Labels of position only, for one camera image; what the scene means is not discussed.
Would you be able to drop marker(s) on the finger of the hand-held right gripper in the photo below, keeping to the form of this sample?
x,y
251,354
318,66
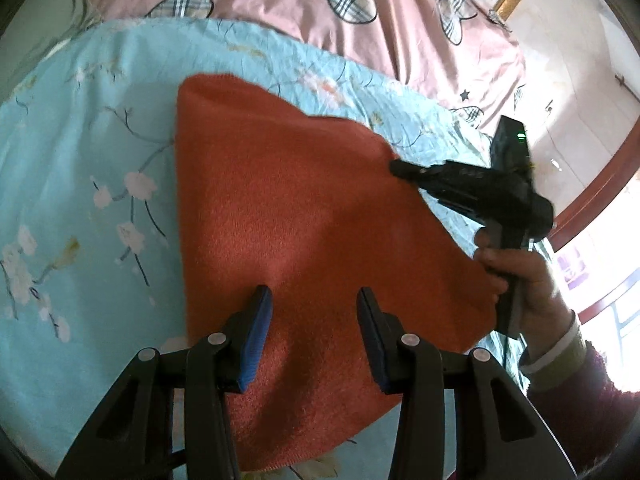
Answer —
x,y
460,200
440,172

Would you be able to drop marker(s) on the person's right hand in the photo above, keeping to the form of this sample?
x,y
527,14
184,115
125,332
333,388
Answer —
x,y
542,285

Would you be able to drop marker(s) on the pink quilt with plaid hearts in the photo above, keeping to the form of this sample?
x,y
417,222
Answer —
x,y
400,35

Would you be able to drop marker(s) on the person's right forearm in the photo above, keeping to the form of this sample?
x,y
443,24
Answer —
x,y
575,410

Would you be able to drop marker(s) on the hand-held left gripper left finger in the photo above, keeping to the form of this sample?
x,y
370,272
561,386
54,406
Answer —
x,y
255,340

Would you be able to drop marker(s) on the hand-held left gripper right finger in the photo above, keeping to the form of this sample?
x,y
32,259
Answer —
x,y
372,340

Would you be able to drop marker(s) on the light blue floral bedsheet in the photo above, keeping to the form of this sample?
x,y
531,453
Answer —
x,y
75,135

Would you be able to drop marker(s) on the brown wooden window frame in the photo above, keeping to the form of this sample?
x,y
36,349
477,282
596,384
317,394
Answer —
x,y
600,185

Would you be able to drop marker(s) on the orange knit sweater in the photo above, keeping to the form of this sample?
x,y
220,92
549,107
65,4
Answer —
x,y
300,210

